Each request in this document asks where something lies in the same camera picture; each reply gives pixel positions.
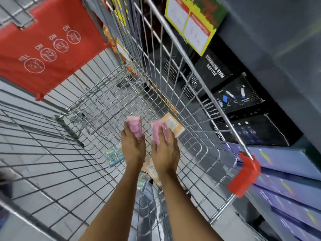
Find large black box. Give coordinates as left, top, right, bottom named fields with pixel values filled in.
left=210, top=112, right=303, bottom=147

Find purple box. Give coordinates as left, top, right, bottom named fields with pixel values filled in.
left=252, top=169, right=321, bottom=206
left=247, top=186, right=321, bottom=241
left=227, top=142, right=321, bottom=176

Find silver wire shopping cart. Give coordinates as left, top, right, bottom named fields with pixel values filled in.
left=0, top=0, right=261, bottom=241

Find person's left hand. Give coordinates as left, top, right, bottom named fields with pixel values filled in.
left=121, top=127, right=146, bottom=169

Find blue green packet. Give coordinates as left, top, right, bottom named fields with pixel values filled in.
left=105, top=145, right=125, bottom=168

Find pink packet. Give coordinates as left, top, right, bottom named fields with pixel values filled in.
left=126, top=115, right=142, bottom=141
left=150, top=120, right=168, bottom=145

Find black box with bottle pictures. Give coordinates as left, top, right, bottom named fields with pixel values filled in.
left=201, top=72, right=265, bottom=120

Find black bottle box white lettering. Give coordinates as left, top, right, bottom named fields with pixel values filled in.
left=186, top=48, right=242, bottom=99

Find orange packet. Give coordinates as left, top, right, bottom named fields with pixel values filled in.
left=141, top=157, right=163, bottom=188
left=160, top=112, right=186, bottom=139

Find red cart seat flap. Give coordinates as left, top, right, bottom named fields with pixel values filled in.
left=0, top=0, right=112, bottom=101

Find person's left forearm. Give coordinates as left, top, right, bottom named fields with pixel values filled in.
left=80, top=164, right=144, bottom=241

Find orange shelf products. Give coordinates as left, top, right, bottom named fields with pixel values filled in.
left=102, top=22, right=137, bottom=78

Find grey metal shelf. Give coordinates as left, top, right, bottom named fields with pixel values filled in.
left=214, top=0, right=321, bottom=151

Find person's right forearm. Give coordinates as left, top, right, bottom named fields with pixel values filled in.
left=157, top=171, right=224, bottom=241

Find red cart corner bumper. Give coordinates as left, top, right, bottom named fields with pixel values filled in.
left=227, top=151, right=261, bottom=199

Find person's right hand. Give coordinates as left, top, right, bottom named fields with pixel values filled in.
left=151, top=128, right=181, bottom=175

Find black box behind wire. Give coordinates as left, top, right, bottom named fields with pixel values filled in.
left=163, top=46, right=192, bottom=84

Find yellow green price sign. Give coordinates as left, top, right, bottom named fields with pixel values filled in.
left=164, top=0, right=228, bottom=57

